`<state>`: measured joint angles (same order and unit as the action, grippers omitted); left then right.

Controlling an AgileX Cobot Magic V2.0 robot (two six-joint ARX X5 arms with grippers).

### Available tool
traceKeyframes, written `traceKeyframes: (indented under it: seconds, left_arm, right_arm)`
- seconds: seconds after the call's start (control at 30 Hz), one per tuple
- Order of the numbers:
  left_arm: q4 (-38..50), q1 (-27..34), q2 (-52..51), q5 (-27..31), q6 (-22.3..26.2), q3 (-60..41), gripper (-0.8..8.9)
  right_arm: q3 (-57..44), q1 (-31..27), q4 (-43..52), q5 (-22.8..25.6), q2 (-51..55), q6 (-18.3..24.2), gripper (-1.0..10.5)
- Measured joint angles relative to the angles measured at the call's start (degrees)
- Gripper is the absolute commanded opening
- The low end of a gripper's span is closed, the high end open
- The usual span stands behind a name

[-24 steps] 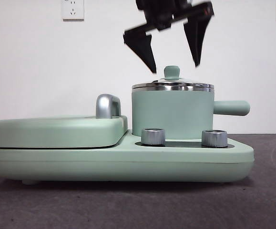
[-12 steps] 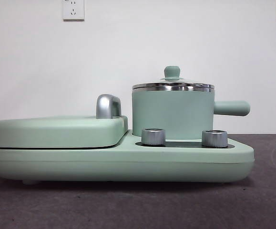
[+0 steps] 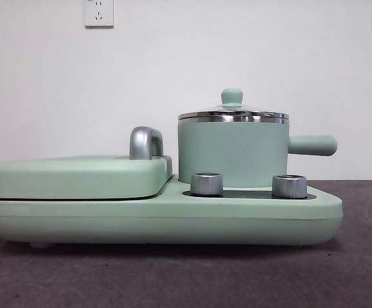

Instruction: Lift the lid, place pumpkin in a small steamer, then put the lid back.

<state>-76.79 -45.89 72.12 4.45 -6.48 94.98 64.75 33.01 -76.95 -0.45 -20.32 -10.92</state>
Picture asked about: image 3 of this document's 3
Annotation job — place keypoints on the silver round control knob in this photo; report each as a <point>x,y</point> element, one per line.
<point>289,186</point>
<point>206,184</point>

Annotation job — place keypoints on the mint green hinged griddle cover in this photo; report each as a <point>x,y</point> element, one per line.
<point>76,176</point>

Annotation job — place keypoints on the mint green breakfast machine base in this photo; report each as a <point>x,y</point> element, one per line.
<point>76,221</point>

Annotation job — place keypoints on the white wall socket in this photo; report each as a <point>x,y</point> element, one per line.
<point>98,14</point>

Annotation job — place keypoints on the glass lid with green knob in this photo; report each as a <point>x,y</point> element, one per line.
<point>232,96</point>

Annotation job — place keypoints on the black glossy control panel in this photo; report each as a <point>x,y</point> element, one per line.
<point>246,194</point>

